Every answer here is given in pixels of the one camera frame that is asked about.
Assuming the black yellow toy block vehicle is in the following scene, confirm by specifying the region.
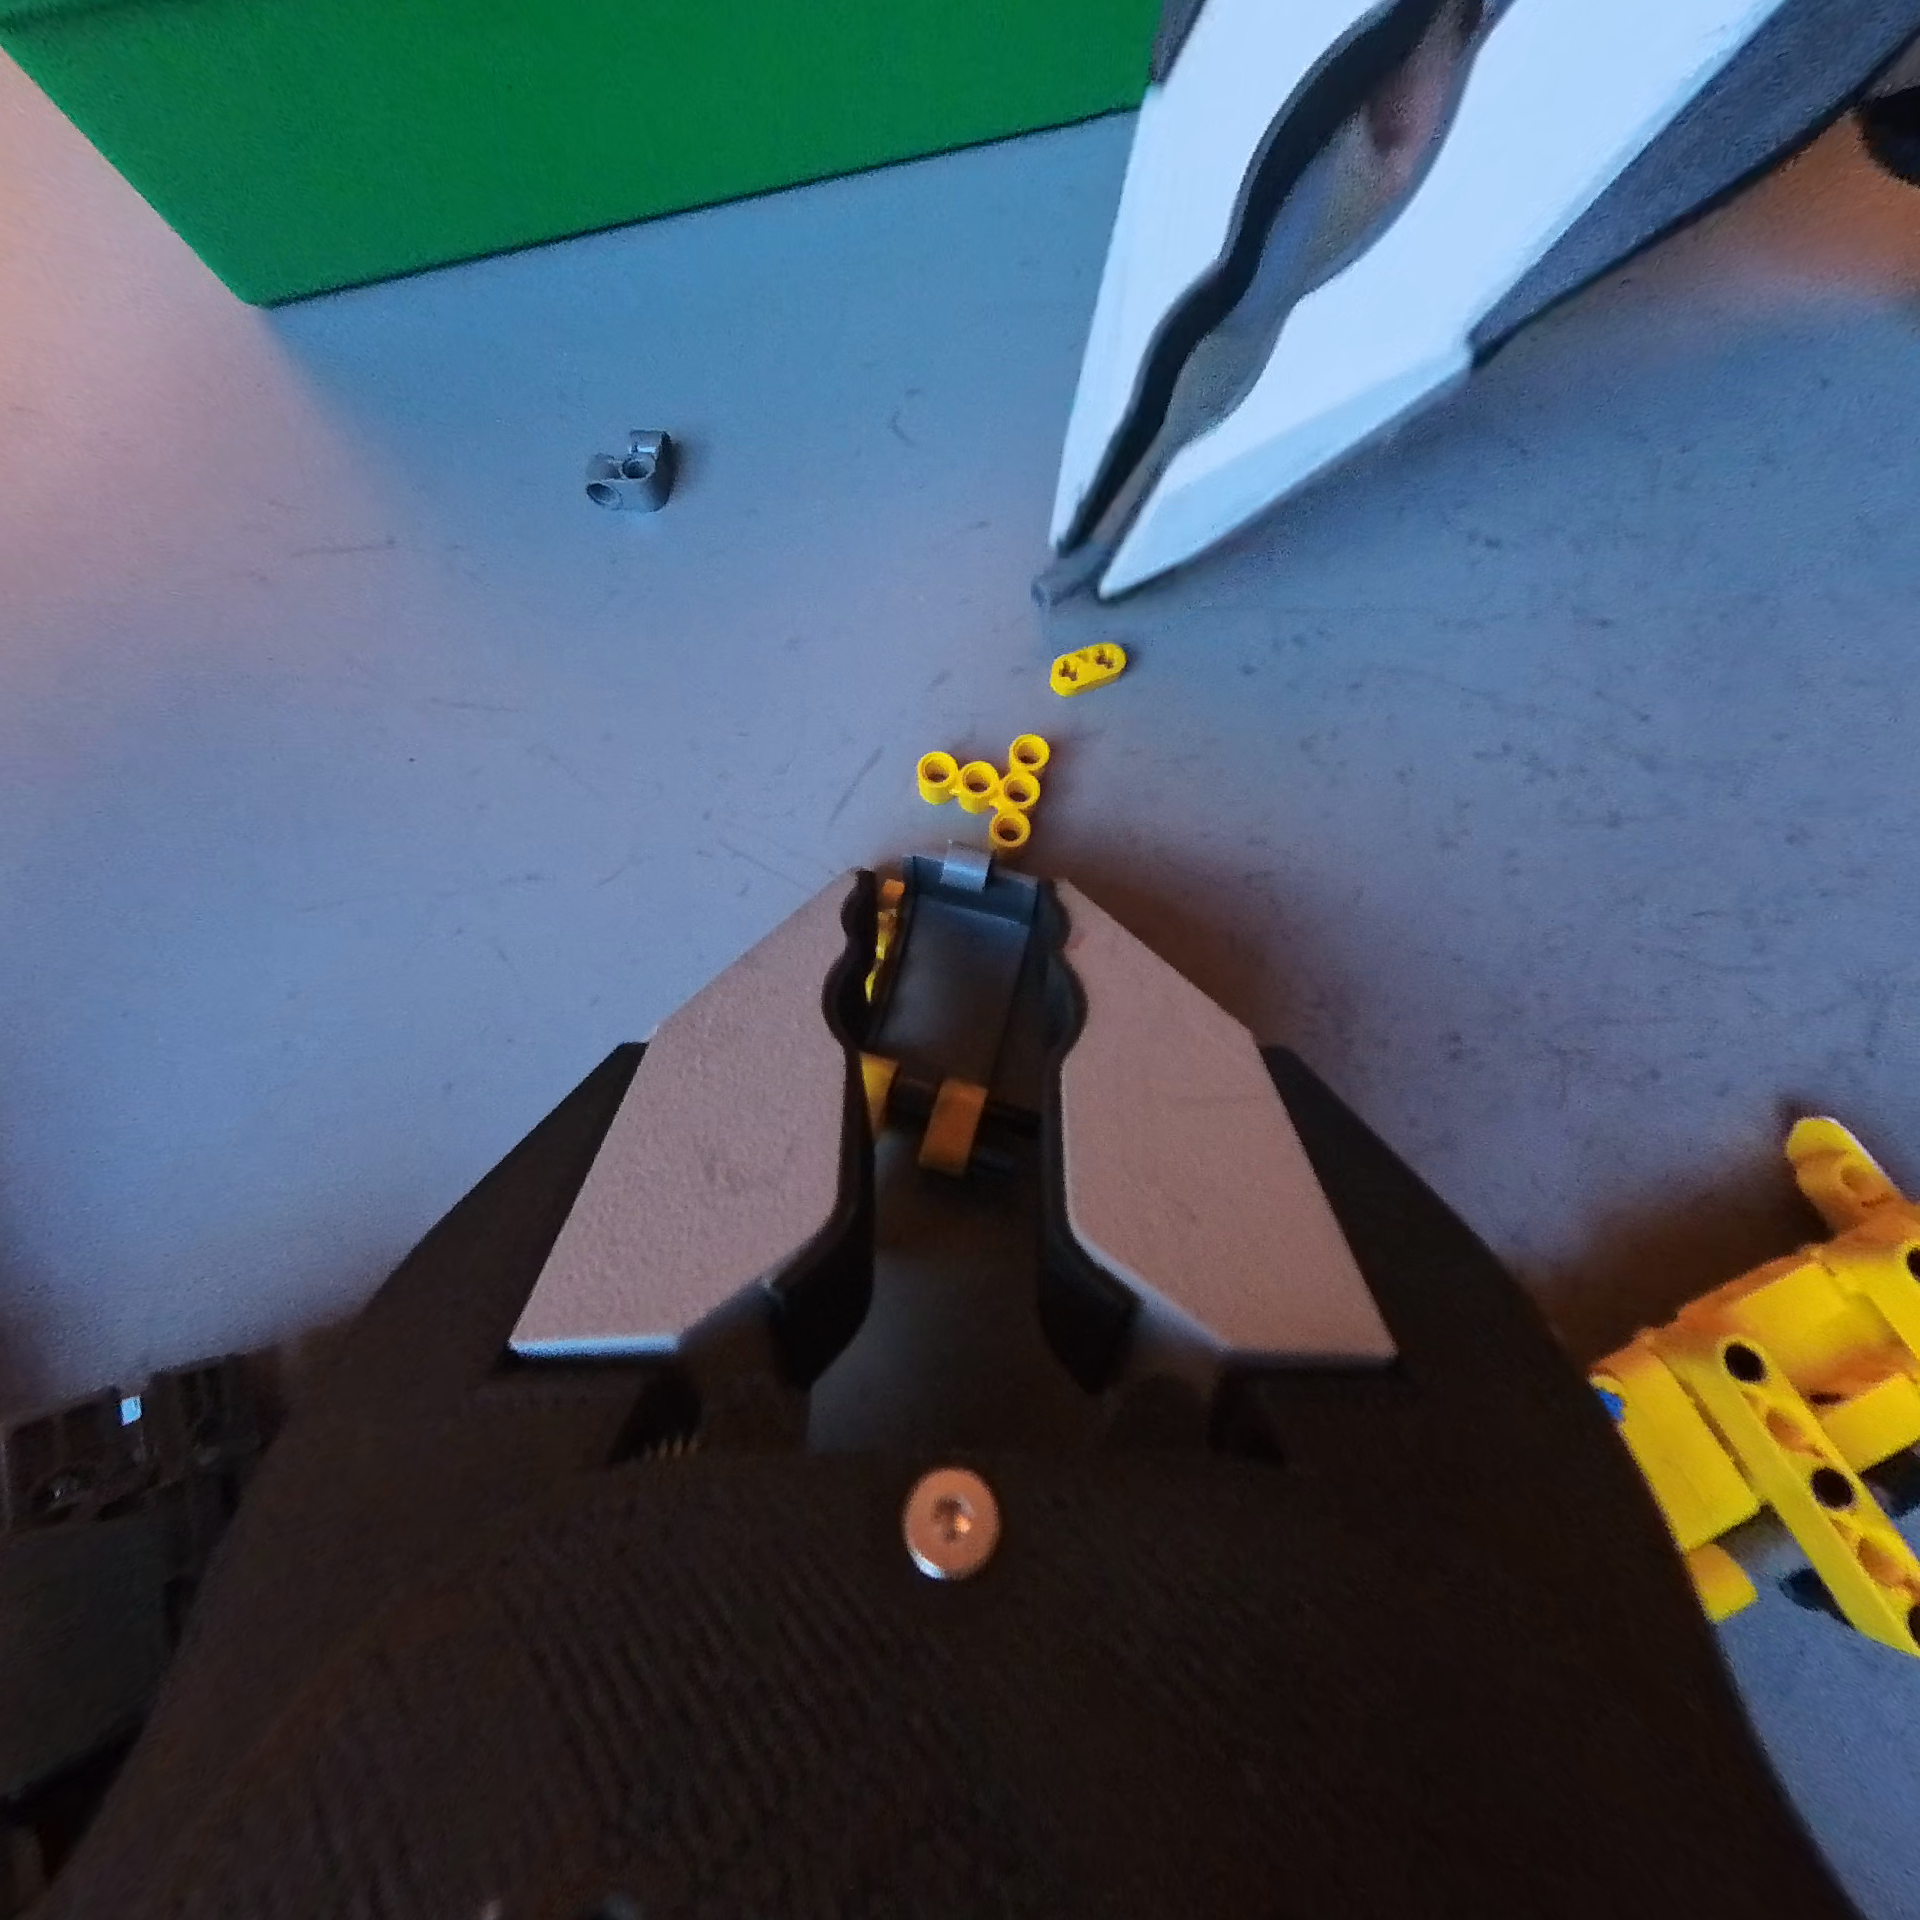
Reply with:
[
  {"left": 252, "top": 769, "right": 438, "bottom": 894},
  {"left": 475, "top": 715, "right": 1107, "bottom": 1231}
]
[{"left": 0, "top": 1352, "right": 291, "bottom": 1801}]

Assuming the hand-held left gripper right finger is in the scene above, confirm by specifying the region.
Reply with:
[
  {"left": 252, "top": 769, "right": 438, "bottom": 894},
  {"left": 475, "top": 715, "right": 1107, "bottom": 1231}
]
[{"left": 1035, "top": 873, "right": 1400, "bottom": 1394}]

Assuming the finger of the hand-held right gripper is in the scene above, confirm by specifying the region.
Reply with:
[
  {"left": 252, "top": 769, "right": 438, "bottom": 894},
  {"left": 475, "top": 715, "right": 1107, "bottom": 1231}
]
[
  {"left": 1047, "top": 0, "right": 1389, "bottom": 560},
  {"left": 1099, "top": 0, "right": 1794, "bottom": 607}
]

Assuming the yellow angled block beam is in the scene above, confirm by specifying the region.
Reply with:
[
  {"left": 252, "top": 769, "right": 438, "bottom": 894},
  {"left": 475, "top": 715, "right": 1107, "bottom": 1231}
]
[{"left": 915, "top": 735, "right": 1054, "bottom": 856}]

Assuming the green storage bin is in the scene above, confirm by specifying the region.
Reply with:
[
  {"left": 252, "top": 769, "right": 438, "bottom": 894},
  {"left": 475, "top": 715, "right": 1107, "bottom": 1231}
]
[{"left": 0, "top": 0, "right": 1190, "bottom": 311}]

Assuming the small black yellow block assembly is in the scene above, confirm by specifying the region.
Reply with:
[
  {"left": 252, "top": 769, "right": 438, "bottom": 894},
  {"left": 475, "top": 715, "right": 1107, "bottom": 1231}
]
[{"left": 852, "top": 843, "right": 1055, "bottom": 1183}]

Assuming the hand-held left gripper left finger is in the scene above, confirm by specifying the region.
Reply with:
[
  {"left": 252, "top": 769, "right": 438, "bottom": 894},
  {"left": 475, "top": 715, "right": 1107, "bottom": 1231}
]
[{"left": 509, "top": 867, "right": 884, "bottom": 1391}]

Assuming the yellow block frame assembly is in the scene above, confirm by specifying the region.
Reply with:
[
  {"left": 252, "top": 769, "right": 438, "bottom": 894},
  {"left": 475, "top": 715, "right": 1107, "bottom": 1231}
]
[{"left": 1591, "top": 1114, "right": 1920, "bottom": 1662}]

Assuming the grey black block joint connector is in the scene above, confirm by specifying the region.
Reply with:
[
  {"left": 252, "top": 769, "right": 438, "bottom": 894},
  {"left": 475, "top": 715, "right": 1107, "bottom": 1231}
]
[{"left": 582, "top": 430, "right": 676, "bottom": 516}]

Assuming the grey desk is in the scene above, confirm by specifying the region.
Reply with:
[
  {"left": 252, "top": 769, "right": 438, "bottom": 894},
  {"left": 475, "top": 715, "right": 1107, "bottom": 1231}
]
[{"left": 0, "top": 47, "right": 1920, "bottom": 1920}]

